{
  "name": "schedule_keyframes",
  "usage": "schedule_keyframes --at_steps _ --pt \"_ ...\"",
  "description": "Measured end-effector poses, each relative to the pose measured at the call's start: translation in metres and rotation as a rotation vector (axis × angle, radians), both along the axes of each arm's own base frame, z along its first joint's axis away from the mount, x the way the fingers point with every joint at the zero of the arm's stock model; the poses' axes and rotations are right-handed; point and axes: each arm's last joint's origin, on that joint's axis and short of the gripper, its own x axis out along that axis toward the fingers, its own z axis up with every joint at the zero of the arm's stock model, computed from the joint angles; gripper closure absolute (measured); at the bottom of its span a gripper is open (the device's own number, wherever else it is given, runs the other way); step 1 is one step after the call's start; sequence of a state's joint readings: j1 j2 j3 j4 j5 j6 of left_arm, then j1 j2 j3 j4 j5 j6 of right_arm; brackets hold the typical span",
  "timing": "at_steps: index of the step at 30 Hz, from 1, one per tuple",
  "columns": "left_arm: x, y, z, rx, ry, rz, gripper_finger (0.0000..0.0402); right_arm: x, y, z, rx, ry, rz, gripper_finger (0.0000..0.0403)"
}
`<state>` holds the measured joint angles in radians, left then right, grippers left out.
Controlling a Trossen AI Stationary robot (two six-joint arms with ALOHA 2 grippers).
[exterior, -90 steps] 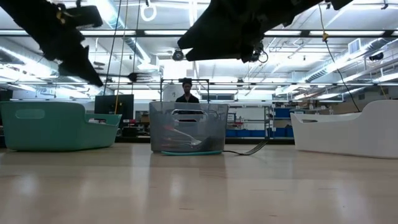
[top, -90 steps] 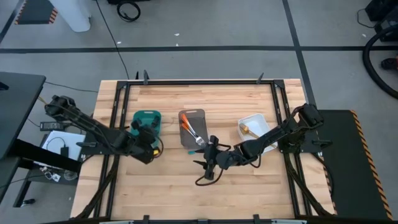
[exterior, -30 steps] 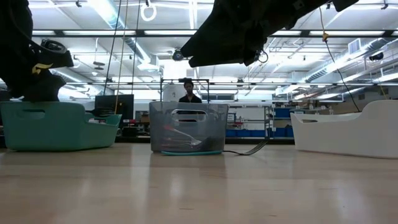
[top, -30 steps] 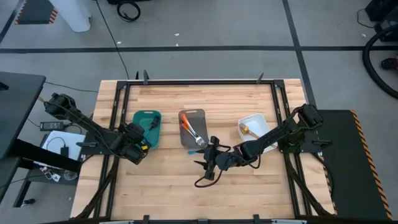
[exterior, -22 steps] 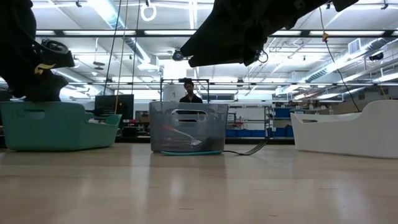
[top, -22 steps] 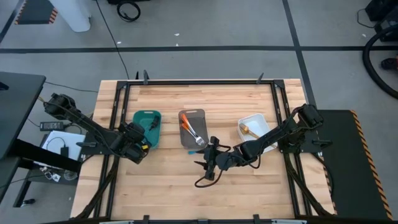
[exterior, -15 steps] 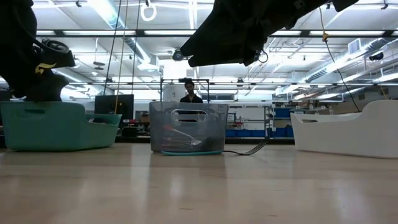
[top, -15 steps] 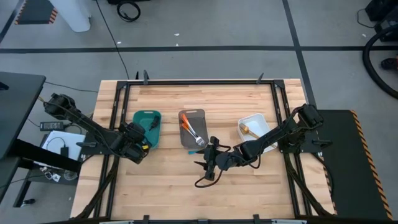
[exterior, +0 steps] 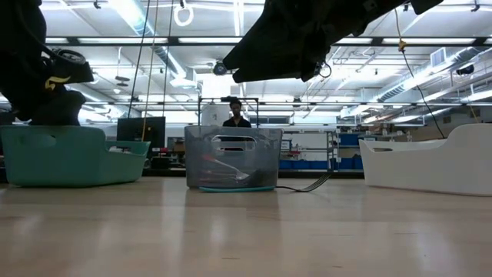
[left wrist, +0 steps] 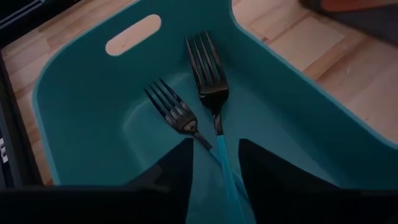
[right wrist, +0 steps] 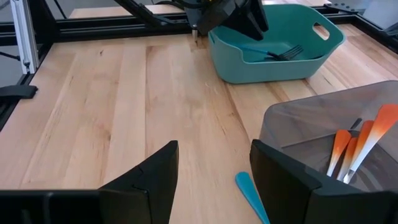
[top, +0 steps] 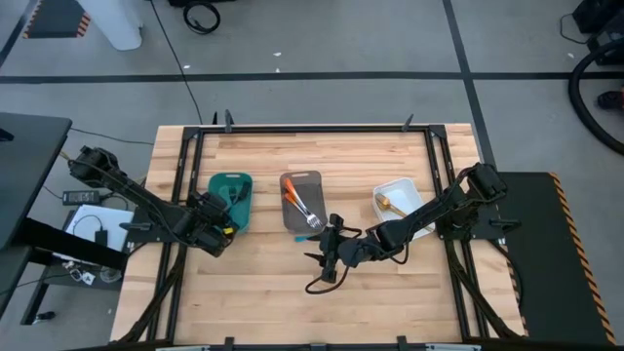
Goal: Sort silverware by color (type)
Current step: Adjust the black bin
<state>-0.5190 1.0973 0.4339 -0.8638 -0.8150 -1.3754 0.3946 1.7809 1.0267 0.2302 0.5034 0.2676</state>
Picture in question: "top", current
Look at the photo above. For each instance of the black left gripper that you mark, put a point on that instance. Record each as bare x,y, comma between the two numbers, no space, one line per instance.
212,224

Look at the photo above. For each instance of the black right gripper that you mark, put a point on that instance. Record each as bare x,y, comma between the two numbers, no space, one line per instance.
346,248

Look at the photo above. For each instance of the teal plastic bin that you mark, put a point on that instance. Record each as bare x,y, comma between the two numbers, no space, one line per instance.
244,214

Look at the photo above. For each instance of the grey translucent plastic bin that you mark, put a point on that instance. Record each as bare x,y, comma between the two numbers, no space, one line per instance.
314,190

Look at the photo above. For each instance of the white plastic bin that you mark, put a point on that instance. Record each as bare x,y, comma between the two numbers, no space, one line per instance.
404,190

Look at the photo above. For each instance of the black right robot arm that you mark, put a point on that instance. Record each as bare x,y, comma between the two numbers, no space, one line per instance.
424,212

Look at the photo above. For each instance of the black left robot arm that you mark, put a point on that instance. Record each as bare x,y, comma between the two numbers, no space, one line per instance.
141,200

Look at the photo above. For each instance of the small black charger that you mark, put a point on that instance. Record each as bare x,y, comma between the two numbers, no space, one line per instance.
101,237

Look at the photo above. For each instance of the clear round lid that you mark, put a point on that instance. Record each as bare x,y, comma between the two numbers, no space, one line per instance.
111,275

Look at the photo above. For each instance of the white light bar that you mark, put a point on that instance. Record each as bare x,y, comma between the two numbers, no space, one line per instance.
183,348
453,347

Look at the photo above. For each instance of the white paper sheet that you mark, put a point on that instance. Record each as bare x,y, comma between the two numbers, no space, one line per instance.
78,234

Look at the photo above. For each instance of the black power adapter brick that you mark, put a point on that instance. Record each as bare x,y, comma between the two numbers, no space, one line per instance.
80,197

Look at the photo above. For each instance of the black desk support beam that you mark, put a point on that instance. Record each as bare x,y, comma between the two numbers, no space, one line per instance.
44,234

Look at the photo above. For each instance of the black desk foot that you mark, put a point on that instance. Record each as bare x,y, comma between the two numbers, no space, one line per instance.
46,316

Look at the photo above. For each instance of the black desk top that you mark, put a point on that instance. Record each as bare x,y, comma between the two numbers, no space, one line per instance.
29,161

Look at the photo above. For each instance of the white pillar base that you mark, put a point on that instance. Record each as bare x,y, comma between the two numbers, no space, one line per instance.
114,24

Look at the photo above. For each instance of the black hazard-striped platform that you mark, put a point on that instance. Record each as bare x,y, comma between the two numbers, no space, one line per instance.
551,273

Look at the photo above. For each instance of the black hazard-striped floor mat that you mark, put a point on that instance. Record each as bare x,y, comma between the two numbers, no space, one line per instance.
53,19

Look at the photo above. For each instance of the dark shoe-like object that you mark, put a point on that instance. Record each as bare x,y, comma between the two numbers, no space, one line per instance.
612,100

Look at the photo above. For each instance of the black equipment case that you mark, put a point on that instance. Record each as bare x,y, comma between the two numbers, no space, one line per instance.
604,29

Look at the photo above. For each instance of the black frame bracket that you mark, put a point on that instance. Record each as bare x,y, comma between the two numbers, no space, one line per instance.
229,343
408,123
402,342
229,122

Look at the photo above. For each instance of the black aluminium table frame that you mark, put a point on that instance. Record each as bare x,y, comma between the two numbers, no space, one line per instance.
312,129

